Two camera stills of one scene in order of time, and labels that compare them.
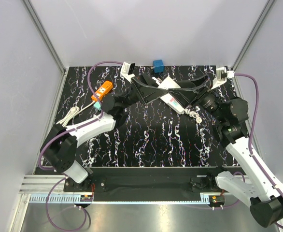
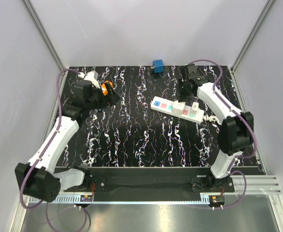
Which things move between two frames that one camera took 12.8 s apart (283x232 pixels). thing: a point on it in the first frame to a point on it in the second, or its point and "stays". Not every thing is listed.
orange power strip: [106, 87] stays
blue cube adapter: [158, 65] stays
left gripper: [145, 94] to [112, 98]
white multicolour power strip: [173, 103] to [165, 106]
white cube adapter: [168, 83] to [178, 108]
